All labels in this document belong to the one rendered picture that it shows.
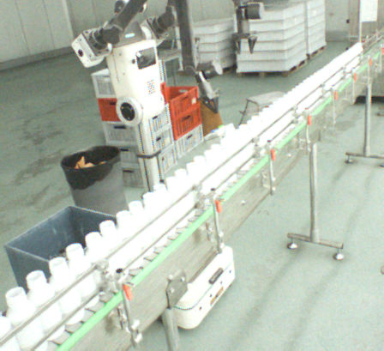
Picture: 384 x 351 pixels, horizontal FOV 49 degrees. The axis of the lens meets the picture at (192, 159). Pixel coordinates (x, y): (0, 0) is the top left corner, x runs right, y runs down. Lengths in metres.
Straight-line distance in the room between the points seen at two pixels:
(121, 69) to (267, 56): 6.12
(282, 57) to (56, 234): 6.59
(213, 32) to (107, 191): 5.85
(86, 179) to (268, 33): 5.52
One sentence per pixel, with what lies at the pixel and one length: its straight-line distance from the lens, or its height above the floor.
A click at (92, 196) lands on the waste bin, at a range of 3.17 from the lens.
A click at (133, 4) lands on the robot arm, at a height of 1.68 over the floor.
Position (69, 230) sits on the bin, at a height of 0.85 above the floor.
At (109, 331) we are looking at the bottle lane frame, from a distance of 1.19.
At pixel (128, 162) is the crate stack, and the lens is 4.04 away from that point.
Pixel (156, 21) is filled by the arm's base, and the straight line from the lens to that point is 2.26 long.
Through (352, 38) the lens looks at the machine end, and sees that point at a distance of 5.89.
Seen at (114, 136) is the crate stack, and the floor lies 0.52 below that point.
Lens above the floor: 1.71
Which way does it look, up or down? 22 degrees down
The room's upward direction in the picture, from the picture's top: 8 degrees counter-clockwise
